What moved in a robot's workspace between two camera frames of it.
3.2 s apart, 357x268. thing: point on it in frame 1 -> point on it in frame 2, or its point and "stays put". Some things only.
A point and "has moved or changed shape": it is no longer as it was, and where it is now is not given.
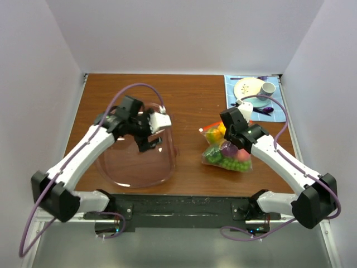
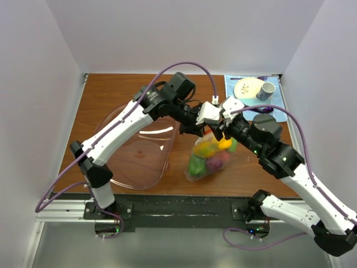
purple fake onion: x=228 y=149 -> x=215 y=164
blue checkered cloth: x=274 y=111 stays put
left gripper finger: x=153 y=144 -> x=217 y=133
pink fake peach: x=242 y=154 -> x=223 y=156
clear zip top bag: x=221 y=152 has moved or changed shape
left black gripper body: x=140 y=125 -> x=184 y=113
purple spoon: x=265 y=110 stays put
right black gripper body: x=228 y=136 stays put
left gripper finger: x=142 y=142 -> x=192 y=128
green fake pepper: x=215 y=156 -> x=197 y=165
